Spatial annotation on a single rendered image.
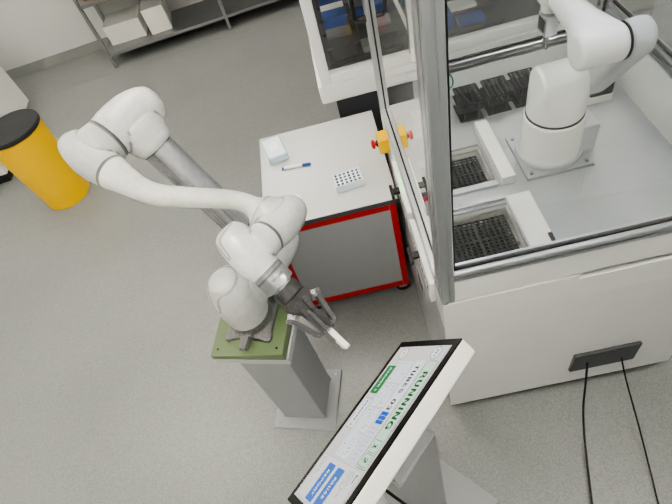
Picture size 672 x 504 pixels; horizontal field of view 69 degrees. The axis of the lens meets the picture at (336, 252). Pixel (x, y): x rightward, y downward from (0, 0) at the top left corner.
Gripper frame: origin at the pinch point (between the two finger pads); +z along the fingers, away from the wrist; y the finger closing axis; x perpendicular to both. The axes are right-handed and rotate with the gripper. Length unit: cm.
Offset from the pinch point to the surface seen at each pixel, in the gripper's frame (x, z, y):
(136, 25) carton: 342, -271, 158
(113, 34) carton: 353, -283, 139
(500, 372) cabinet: 47, 71, 45
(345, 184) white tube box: 65, -25, 64
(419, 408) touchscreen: -25.4, 18.2, -4.1
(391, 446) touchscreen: -25.9, 17.9, -14.2
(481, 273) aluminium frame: -6.9, 18.3, 40.6
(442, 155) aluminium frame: -40, -17, 35
